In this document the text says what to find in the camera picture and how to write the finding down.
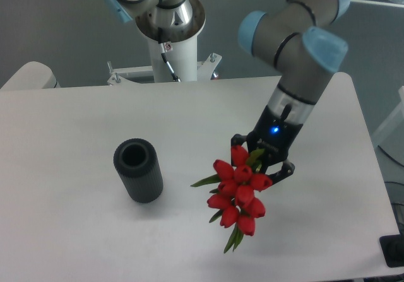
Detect black device at table edge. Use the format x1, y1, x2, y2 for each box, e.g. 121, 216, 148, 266
379, 235, 403, 268

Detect white cabinet at right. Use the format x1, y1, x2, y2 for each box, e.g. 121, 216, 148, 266
371, 86, 403, 167

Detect black cable on pedestal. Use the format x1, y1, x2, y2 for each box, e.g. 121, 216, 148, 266
157, 26, 182, 83

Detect dark grey ribbed vase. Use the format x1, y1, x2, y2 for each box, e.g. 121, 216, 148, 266
113, 138, 163, 204

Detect white metal base frame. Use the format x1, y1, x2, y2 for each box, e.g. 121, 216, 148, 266
107, 52, 222, 86

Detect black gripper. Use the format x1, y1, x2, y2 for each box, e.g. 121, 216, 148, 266
230, 104, 303, 184

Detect white chair back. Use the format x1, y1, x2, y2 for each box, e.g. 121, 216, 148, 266
1, 61, 61, 91

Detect red tulip bouquet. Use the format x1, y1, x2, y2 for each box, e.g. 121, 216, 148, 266
191, 145, 274, 253

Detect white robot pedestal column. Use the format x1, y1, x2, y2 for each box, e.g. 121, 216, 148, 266
135, 0, 206, 79

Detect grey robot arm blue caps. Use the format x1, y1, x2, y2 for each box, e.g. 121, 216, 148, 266
104, 0, 350, 183

